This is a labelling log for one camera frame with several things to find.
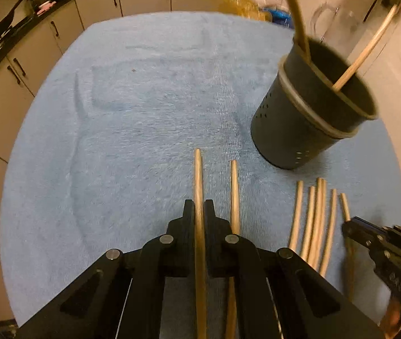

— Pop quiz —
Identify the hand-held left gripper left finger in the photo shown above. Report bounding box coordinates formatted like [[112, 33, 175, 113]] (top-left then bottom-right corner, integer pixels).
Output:
[[17, 199, 201, 339]]

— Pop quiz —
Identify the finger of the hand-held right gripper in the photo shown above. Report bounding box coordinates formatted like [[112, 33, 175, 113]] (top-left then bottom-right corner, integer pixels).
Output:
[[342, 216, 387, 252]]

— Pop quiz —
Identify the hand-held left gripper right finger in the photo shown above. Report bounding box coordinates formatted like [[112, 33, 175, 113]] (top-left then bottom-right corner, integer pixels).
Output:
[[204, 199, 386, 339]]

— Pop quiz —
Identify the wooden chopstick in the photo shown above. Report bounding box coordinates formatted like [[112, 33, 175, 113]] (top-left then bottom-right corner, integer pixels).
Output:
[[340, 193, 357, 301], [277, 0, 311, 60], [332, 3, 401, 90], [289, 181, 304, 252], [313, 179, 327, 272], [308, 177, 323, 269], [194, 149, 208, 339], [225, 160, 241, 339], [301, 186, 316, 260], [320, 189, 338, 278]]

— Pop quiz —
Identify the dark perforated utensil holder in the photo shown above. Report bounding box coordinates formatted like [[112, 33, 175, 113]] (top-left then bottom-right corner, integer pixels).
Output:
[[250, 37, 379, 170]]

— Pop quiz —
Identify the person's right hand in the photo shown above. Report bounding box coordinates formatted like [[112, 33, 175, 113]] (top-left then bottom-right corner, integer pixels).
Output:
[[379, 290, 401, 338]]

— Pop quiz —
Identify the blue towel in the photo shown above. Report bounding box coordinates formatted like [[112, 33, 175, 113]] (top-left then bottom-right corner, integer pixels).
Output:
[[0, 11, 401, 339]]

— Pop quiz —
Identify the clear glass pitcher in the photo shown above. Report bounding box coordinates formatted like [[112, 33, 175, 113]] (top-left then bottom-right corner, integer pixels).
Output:
[[310, 0, 385, 55]]

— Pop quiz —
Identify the blue plastic bag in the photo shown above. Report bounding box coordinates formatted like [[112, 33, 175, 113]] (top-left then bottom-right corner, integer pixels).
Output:
[[262, 7, 295, 29]]

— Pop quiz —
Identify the yellow plastic bag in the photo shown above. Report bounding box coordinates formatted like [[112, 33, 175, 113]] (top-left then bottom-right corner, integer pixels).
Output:
[[220, 0, 270, 22]]

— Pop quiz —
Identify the row of beige base cabinets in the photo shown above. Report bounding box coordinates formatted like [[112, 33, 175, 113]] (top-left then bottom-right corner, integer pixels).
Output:
[[0, 0, 275, 325]]

